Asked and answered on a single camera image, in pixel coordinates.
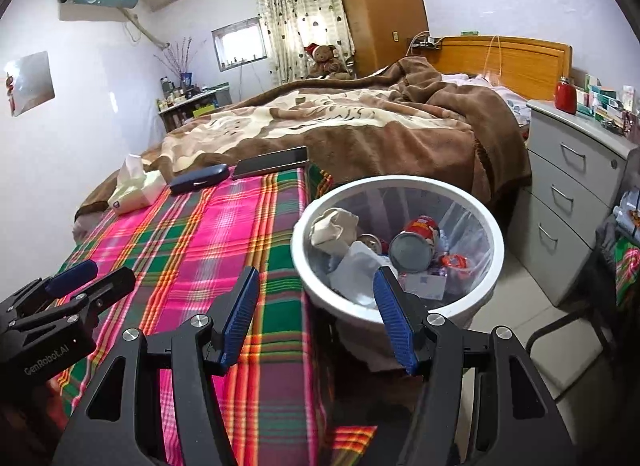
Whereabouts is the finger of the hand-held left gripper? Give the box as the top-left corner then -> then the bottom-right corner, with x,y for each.
7,267 -> 137,334
0,260 -> 99,319

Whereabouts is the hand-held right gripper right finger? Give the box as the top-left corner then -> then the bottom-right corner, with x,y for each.
372,266 -> 576,466

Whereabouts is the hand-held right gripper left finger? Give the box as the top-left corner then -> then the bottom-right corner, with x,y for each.
52,266 -> 261,466

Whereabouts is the small white printed box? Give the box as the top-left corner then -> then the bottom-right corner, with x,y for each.
402,273 -> 448,301

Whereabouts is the red and white carton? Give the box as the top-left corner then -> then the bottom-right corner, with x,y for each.
327,241 -> 396,304

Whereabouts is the large red can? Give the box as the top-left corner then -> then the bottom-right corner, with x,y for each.
389,216 -> 441,274

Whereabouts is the crushed red can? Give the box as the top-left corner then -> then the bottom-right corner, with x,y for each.
356,233 -> 390,257

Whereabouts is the clear bottle with red cap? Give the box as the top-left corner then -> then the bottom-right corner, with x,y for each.
435,251 -> 471,274

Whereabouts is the beige paper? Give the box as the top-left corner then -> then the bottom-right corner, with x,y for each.
310,208 -> 360,255

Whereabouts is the white trash bin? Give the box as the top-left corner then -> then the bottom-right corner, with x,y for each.
305,188 -> 493,372

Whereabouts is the person's left forearm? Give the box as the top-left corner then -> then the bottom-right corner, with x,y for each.
0,393 -> 68,466

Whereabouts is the pink plaid cloth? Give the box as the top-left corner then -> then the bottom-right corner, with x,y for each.
47,163 -> 378,466

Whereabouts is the soft tissue pack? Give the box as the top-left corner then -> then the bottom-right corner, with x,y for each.
107,154 -> 166,215

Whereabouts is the dark blue glasses case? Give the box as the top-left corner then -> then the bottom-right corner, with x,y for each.
168,164 -> 231,195

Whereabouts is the black smartphone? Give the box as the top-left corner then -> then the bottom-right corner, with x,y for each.
231,146 -> 310,181

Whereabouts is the brown patterned blanket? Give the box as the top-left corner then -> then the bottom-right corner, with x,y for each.
75,56 -> 532,211

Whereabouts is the shelf with bottles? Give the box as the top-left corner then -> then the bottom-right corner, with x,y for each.
157,86 -> 232,133

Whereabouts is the grey drawer nightstand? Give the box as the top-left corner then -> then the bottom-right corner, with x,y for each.
505,100 -> 638,307

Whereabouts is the vase with dry branches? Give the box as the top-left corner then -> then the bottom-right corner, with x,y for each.
155,36 -> 206,89

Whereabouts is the pile of colourful bags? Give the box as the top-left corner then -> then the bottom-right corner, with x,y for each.
597,196 -> 640,311

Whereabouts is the wrapped air conditioner pipe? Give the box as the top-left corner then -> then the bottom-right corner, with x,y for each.
122,8 -> 173,51

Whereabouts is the teddy bear with red hat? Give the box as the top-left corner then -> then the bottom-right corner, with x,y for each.
304,43 -> 353,80

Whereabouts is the small window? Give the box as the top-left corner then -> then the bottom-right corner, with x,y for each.
211,18 -> 268,72

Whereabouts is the red jar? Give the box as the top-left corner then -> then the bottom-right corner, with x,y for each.
555,76 -> 577,114

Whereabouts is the wooden bed headboard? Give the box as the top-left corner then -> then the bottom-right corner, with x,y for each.
435,36 -> 573,101

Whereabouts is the group of medicine boxes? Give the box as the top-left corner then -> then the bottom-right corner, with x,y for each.
575,73 -> 640,137

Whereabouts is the patterned curtain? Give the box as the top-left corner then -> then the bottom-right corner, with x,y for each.
251,0 -> 357,86

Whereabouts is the wooden wardrobe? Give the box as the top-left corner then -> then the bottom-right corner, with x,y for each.
332,0 -> 431,79

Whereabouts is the black metal stool frame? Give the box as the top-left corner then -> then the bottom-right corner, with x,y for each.
525,311 -> 618,399

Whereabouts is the red wall ornament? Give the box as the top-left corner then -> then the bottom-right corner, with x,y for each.
4,73 -> 18,117

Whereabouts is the shiny silver wall sheet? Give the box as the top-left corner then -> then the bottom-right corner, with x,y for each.
5,50 -> 56,117

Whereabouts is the orange cable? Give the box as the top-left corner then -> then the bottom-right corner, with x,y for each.
482,36 -> 503,81

